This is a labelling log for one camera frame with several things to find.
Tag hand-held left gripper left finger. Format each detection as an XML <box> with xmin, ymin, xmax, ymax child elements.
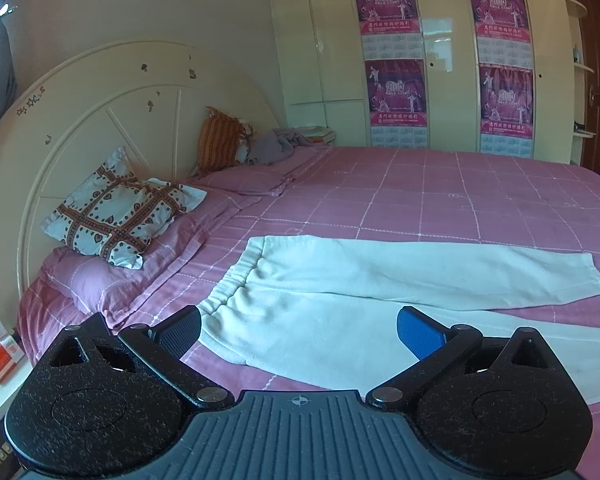
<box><xmin>45</xmin><ymin>306</ymin><xmax>236</xmax><ymax>409</ymax></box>

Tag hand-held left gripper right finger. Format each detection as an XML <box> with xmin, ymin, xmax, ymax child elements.
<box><xmin>365</xmin><ymin>306</ymin><xmax>561</xmax><ymax>409</ymax></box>

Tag white pants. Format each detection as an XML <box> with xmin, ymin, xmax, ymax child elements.
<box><xmin>197</xmin><ymin>234</ymin><xmax>600</xmax><ymax>403</ymax></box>

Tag large pink pillow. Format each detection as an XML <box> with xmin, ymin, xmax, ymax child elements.
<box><xmin>40</xmin><ymin>199</ymin><xmax>262</xmax><ymax>332</ymax></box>

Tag bed with pink checked sheet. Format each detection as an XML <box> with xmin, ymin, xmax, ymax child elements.
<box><xmin>17</xmin><ymin>146</ymin><xmax>600</xmax><ymax>480</ymax></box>

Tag white heart-patterned pillow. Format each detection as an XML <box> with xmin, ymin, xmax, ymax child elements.
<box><xmin>41</xmin><ymin>146</ymin><xmax>208</xmax><ymax>270</ymax></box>

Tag flat pink pillow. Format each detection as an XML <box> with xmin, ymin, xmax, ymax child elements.
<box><xmin>192</xmin><ymin>164</ymin><xmax>294</xmax><ymax>197</ymax></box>

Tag orange box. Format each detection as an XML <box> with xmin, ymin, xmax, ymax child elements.
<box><xmin>0</xmin><ymin>337</ymin><xmax>25</xmax><ymax>379</ymax></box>

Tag white nightstand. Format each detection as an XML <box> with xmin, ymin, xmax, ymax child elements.
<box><xmin>0</xmin><ymin>320</ymin><xmax>37</xmax><ymax>480</ymax></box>

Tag orange striped cushion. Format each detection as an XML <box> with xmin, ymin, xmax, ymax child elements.
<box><xmin>196</xmin><ymin>106</ymin><xmax>251</xmax><ymax>177</ymax></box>

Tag small white patterned cushion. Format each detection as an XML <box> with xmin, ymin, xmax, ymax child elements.
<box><xmin>235</xmin><ymin>119</ymin><xmax>257</xmax><ymax>163</ymax></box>

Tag grey crumpled cloth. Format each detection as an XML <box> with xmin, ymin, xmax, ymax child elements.
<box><xmin>245</xmin><ymin>128</ymin><xmax>327</xmax><ymax>166</ymax></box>

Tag stack of books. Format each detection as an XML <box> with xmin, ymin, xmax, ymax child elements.
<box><xmin>295</xmin><ymin>125</ymin><xmax>337</xmax><ymax>147</ymax></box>

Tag cream round headboard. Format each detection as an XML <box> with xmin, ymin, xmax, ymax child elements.
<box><xmin>0</xmin><ymin>37</ymin><xmax>287</xmax><ymax>341</ymax></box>

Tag cream wardrobe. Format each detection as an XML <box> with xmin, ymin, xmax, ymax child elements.
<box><xmin>265</xmin><ymin>0</ymin><xmax>598</xmax><ymax>167</ymax></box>

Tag pink wall poster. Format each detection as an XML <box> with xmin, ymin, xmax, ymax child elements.
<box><xmin>365</xmin><ymin>59</ymin><xmax>430</xmax><ymax>149</ymax></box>
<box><xmin>352</xmin><ymin>0</ymin><xmax>425</xmax><ymax>61</ymax></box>
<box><xmin>467</xmin><ymin>0</ymin><xmax>535</xmax><ymax>69</ymax></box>
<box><xmin>479</xmin><ymin>64</ymin><xmax>536</xmax><ymax>155</ymax></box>

